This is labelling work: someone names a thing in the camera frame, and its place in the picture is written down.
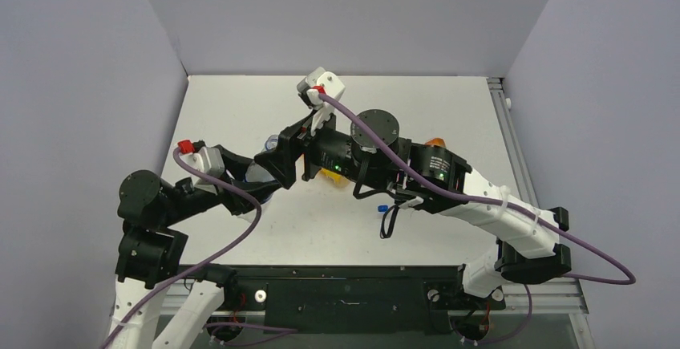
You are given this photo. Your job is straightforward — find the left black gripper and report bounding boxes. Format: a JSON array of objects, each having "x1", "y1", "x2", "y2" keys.
[{"x1": 162, "y1": 144, "x2": 279, "y2": 224}]

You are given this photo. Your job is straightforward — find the Pepsi bottle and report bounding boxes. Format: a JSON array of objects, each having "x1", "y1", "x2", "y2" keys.
[{"x1": 245, "y1": 135, "x2": 282, "y2": 215}]

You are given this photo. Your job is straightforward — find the yellow juice bottle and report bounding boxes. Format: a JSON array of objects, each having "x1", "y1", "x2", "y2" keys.
[{"x1": 320, "y1": 168, "x2": 351, "y2": 189}]

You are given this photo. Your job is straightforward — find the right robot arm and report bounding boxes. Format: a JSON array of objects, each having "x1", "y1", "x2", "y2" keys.
[{"x1": 255, "y1": 109, "x2": 572, "y2": 306}]

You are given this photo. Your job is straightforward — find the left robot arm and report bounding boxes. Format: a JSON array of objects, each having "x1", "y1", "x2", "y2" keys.
[{"x1": 101, "y1": 140, "x2": 281, "y2": 348}]

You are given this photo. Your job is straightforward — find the orange drink bottle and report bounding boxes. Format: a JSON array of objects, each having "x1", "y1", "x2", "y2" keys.
[{"x1": 424, "y1": 137, "x2": 447, "y2": 148}]

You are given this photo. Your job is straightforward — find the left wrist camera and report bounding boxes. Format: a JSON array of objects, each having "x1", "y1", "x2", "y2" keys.
[{"x1": 177, "y1": 140, "x2": 225, "y2": 194}]

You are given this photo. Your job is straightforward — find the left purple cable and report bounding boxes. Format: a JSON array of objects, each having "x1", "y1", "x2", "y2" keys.
[{"x1": 100, "y1": 147, "x2": 298, "y2": 349}]

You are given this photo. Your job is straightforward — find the purple cable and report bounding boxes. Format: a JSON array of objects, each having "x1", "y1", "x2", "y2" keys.
[
  {"x1": 100, "y1": 147, "x2": 298, "y2": 349},
  {"x1": 318, "y1": 92, "x2": 637, "y2": 347}
]

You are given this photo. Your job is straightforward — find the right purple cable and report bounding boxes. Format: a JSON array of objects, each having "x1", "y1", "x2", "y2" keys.
[{"x1": 318, "y1": 92, "x2": 637, "y2": 347}]

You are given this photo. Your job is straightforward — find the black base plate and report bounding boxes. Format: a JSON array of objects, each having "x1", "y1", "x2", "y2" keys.
[{"x1": 208, "y1": 265, "x2": 506, "y2": 335}]

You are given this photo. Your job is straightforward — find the aluminium frame rail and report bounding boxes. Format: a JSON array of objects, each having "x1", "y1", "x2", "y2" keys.
[{"x1": 486, "y1": 76, "x2": 589, "y2": 314}]

